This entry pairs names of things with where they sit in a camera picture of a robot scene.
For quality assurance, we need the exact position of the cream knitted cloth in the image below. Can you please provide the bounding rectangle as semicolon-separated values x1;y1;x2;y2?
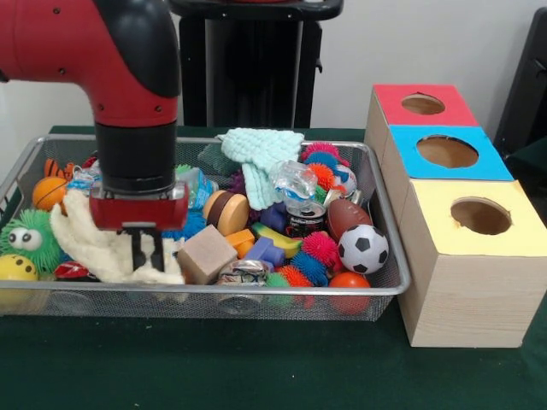
50;190;185;285

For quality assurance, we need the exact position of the blue-label plastic bottle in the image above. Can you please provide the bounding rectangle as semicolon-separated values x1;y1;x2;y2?
174;166;220;210

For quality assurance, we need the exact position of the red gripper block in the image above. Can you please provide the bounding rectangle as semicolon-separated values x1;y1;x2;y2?
88;182;191;272

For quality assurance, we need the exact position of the yellow smiley ball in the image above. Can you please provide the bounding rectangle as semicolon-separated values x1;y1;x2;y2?
0;255;39;283

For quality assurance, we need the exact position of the dark green tablecloth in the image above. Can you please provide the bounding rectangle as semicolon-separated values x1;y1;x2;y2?
0;124;547;410
503;135;547;189

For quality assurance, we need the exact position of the wooden box with three holes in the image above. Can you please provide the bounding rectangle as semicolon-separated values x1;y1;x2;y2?
363;84;547;348

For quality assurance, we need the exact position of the green spiky ball with eyes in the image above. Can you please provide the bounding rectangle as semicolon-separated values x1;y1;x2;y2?
0;208;65;274

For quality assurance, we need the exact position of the brown toy football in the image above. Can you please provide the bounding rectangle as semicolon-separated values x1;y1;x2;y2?
327;198;373;241

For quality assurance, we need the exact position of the shallow mesh bin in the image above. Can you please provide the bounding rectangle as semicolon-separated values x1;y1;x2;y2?
0;133;412;324

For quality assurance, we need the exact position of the small orange basketball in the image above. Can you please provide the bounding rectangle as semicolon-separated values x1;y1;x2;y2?
32;177;69;211

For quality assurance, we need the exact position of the black upright bar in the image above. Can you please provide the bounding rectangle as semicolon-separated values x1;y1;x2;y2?
493;7;547;155

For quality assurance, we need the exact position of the mint green cloth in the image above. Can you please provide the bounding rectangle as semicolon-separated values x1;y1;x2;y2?
216;126;305;211

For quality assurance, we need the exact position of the clear plastic bottle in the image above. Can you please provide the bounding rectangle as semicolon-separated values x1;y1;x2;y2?
269;158;320;204

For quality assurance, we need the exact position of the black and white soccer ball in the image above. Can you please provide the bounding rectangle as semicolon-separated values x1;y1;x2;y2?
338;224;391;274

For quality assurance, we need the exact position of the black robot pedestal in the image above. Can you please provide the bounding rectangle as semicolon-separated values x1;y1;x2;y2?
169;0;345;129

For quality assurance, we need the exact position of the plain wooden block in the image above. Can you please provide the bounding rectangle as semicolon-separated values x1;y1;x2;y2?
177;225;239;286

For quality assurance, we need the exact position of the black drink can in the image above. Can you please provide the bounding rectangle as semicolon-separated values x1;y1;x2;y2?
285;199;326;238

